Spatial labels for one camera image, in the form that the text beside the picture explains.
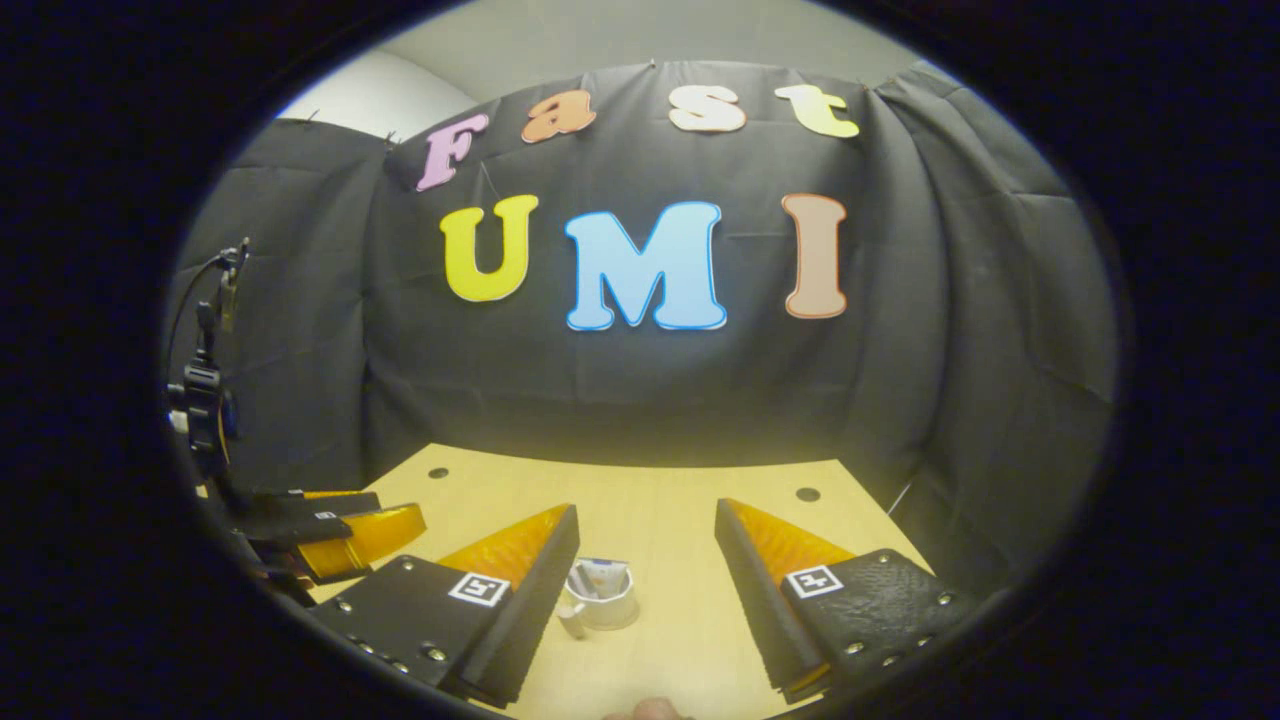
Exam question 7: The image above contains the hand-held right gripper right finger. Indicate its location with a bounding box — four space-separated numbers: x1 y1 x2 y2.
714 497 986 706

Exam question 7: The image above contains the wooden desktop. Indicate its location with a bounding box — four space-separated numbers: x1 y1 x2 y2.
195 443 936 720

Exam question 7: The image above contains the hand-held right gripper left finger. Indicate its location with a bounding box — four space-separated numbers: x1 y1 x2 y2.
305 503 581 711

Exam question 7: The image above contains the black backdrop cloth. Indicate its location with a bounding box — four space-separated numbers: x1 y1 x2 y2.
165 60 1119 611

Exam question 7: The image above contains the white cup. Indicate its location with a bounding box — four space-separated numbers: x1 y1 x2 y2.
555 558 641 641

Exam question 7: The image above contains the white toothpaste tube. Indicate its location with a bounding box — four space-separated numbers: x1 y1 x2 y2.
582 558 630 599

